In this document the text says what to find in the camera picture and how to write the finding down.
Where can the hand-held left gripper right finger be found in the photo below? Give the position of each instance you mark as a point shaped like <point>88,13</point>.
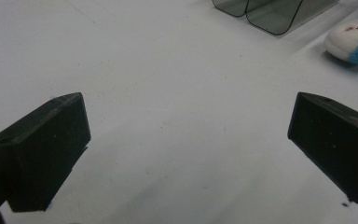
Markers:
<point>338,146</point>

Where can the white and blue plush toy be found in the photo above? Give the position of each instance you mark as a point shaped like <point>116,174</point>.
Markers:
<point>348,40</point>

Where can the smoked clear acrylic holder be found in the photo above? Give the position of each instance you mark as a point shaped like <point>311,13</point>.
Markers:
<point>273,15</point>

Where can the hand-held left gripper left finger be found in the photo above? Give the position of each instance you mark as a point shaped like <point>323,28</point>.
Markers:
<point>43,149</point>

